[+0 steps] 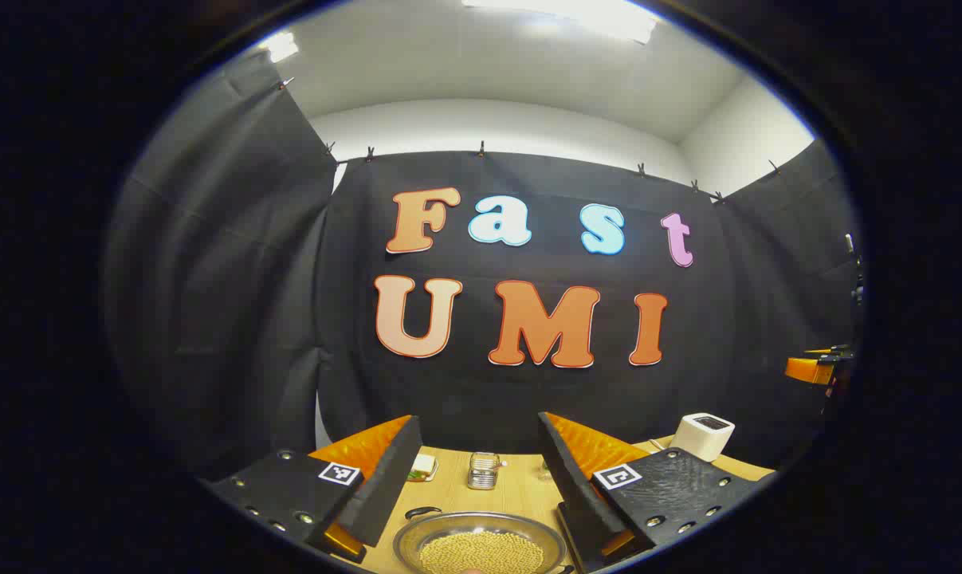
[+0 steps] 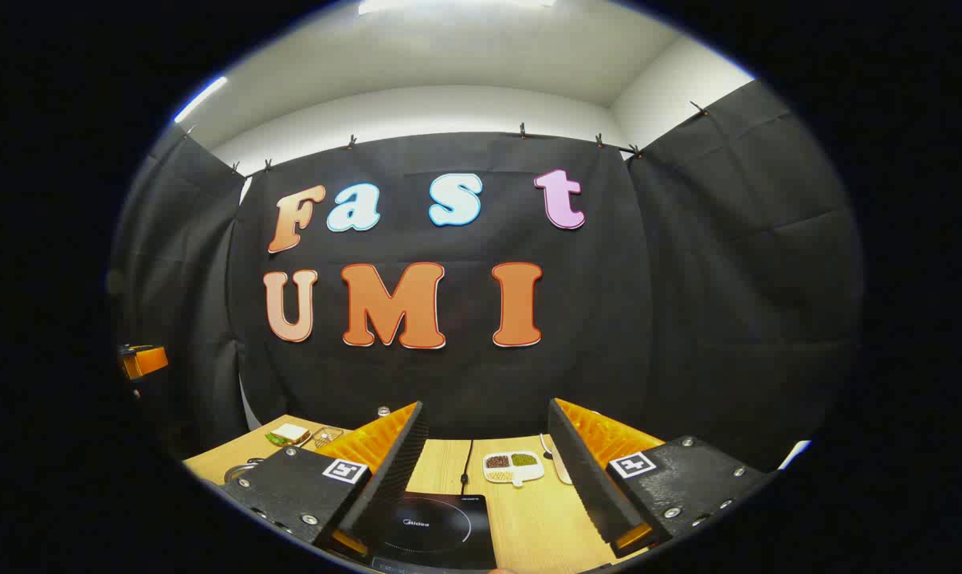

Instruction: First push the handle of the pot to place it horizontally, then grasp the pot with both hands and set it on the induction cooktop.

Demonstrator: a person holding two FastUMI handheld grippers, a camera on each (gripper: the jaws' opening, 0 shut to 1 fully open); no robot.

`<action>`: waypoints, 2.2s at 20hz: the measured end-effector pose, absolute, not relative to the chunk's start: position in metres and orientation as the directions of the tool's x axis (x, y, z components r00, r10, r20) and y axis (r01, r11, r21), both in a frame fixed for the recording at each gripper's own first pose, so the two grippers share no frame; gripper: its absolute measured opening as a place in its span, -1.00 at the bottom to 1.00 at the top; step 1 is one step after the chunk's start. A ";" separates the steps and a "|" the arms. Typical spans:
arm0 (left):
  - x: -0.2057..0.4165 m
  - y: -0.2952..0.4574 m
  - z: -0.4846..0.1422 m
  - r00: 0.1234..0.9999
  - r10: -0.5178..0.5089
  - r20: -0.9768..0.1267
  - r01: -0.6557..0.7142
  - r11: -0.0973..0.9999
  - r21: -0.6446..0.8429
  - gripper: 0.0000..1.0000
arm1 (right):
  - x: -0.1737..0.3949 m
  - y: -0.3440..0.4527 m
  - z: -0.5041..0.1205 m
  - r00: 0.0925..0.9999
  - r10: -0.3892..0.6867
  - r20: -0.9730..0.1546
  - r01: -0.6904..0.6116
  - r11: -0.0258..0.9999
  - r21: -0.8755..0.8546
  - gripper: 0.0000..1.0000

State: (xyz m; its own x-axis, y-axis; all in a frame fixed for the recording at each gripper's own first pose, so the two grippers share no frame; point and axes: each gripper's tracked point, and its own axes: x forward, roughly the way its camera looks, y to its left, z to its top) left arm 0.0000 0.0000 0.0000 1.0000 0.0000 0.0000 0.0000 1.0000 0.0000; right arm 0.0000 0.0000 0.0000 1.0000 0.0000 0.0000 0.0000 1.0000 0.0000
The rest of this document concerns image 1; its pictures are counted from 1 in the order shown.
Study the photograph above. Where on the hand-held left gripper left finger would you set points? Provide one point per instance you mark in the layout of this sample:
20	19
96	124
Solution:
385	486

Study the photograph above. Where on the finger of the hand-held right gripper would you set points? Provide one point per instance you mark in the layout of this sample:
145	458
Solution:
809	370
827	351

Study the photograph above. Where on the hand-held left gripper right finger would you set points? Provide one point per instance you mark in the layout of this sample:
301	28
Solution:
576	494

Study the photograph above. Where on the sandwich with lettuce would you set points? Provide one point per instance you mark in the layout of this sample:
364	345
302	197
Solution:
423	467

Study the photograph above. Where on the pile of soybeans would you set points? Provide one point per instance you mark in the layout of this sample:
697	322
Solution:
480	554

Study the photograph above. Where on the white toaster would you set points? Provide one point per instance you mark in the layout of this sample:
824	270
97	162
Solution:
702	437

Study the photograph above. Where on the long ceiling light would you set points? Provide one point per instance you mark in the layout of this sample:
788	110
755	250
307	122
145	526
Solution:
576	14

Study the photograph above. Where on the small ceiling light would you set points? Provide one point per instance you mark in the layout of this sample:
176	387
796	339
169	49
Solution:
283	46

